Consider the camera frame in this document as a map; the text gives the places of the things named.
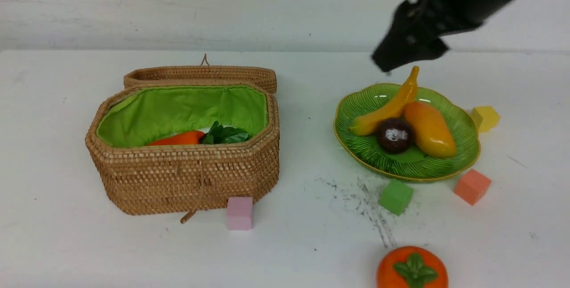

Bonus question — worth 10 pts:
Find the orange toy carrot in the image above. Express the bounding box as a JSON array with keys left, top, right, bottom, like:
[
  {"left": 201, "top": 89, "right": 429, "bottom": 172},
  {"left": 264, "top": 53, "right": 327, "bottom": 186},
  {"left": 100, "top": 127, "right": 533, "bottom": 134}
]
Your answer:
[{"left": 147, "top": 121, "right": 250, "bottom": 146}]

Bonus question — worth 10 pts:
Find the yellow toy banana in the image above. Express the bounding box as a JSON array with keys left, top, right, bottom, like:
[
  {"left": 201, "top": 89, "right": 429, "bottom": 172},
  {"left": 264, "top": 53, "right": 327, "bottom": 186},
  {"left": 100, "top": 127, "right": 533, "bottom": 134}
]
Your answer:
[{"left": 349, "top": 65, "right": 420, "bottom": 136}]

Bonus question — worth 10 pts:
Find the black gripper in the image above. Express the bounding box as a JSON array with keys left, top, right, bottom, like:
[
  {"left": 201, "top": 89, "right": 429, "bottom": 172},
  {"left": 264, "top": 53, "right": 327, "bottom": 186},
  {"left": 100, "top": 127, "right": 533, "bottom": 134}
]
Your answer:
[{"left": 371, "top": 0, "right": 483, "bottom": 73}]

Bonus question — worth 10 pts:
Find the woven wicker basket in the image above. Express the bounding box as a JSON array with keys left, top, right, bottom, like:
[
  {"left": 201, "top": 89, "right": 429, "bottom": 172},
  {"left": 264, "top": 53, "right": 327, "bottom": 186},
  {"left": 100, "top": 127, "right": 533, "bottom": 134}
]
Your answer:
[{"left": 85, "top": 81, "right": 280, "bottom": 215}]

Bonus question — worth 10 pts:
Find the yellow foam cube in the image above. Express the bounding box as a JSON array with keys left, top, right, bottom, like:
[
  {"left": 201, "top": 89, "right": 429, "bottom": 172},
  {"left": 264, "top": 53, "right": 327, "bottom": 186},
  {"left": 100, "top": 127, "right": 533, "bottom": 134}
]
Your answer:
[{"left": 470, "top": 105, "right": 501, "bottom": 134}]

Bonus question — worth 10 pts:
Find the pink foam cube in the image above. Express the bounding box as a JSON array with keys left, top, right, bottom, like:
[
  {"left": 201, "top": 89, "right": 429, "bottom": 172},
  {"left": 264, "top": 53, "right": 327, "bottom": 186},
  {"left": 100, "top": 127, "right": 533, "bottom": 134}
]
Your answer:
[{"left": 226, "top": 197, "right": 254, "bottom": 231}]

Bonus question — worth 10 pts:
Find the woven wicker basket lid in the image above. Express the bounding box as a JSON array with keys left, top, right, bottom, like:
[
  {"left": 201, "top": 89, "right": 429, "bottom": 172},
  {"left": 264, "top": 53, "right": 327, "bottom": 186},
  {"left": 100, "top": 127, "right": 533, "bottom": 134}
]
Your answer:
[{"left": 123, "top": 53, "right": 278, "bottom": 94}]

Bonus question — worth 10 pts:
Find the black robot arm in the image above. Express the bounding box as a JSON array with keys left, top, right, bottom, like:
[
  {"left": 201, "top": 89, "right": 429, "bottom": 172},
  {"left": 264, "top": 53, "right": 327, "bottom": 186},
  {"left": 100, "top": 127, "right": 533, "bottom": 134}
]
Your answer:
[{"left": 371, "top": 0, "right": 513, "bottom": 73}]

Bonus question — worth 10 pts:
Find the green foam cube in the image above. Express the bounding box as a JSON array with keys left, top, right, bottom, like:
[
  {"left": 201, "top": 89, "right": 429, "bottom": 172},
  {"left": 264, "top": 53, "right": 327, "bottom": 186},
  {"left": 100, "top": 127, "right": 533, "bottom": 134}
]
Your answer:
[{"left": 379, "top": 179, "right": 414, "bottom": 216}]

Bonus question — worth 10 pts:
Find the green leaf-shaped glass plate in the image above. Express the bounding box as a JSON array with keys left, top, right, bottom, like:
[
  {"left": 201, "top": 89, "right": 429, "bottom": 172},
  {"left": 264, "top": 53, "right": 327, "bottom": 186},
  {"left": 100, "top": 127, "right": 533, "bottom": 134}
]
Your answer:
[{"left": 333, "top": 83, "right": 481, "bottom": 183}]

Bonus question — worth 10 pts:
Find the yellow-orange toy mango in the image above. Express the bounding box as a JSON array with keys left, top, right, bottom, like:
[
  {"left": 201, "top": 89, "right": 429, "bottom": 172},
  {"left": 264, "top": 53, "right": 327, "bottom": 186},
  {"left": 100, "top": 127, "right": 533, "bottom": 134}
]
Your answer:
[{"left": 403, "top": 101, "right": 457, "bottom": 159}]

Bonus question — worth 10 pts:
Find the orange toy persimmon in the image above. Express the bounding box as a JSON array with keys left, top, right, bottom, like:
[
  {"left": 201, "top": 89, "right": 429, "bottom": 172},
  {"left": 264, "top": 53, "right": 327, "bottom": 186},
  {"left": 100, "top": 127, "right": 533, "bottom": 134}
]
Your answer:
[{"left": 376, "top": 246, "right": 449, "bottom": 288}]

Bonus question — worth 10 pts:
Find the orange foam cube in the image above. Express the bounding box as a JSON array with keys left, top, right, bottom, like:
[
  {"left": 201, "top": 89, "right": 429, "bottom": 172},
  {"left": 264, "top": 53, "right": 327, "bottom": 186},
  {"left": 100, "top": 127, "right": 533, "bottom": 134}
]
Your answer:
[{"left": 454, "top": 169, "right": 492, "bottom": 206}]

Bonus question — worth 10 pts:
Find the dark purple toy mangosteen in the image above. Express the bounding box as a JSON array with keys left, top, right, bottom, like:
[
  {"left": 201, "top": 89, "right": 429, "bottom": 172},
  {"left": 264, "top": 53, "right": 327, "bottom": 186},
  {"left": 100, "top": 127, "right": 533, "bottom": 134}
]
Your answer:
[{"left": 375, "top": 117, "right": 415, "bottom": 154}]

